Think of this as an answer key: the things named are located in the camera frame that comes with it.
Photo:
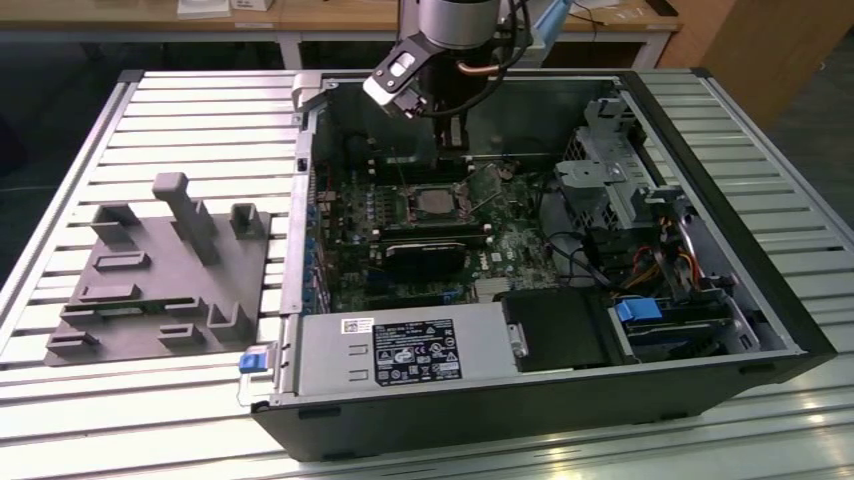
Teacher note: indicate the silver square CPU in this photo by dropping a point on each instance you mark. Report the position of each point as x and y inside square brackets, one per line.
[437, 201]

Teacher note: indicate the thin metal locking lever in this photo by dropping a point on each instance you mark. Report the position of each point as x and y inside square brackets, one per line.
[488, 202]

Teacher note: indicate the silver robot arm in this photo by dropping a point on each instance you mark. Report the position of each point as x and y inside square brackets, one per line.
[461, 25]

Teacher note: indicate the black RAM slot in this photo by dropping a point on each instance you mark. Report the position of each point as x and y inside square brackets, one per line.
[401, 170]
[434, 230]
[434, 239]

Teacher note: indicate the CPU socket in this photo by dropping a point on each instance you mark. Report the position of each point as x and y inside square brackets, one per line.
[428, 218]

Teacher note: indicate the black plastic drive cover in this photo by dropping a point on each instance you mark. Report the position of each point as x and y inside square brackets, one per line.
[561, 330]

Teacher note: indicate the round silver coin battery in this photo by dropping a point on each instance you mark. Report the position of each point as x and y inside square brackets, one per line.
[508, 172]

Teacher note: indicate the long wooden desk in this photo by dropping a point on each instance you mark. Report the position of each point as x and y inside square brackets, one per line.
[321, 15]

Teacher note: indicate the silver metal disk bay cage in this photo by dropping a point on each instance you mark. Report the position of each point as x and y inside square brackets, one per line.
[601, 175]

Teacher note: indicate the green motherboard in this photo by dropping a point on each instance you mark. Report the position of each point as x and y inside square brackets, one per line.
[521, 250]

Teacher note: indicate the black graphics card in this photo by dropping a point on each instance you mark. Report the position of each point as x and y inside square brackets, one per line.
[428, 260]

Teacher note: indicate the small silver heatsink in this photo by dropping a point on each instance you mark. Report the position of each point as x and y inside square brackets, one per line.
[488, 290]

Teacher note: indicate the brown wooden cabinet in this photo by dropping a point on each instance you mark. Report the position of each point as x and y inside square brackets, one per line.
[768, 50]

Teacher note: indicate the blue disk carrier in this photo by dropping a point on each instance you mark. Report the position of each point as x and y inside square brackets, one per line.
[637, 312]

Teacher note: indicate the silver power supply unit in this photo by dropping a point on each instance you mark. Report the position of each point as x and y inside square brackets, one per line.
[334, 360]

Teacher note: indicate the grey plastic parts rack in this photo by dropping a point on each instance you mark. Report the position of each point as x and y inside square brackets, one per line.
[167, 300]

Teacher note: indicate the blue case latch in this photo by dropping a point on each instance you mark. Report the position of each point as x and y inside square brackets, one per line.
[253, 362]

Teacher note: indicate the black open PC case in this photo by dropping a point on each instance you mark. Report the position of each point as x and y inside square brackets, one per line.
[468, 425]

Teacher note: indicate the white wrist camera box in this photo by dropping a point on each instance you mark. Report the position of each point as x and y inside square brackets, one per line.
[394, 75]

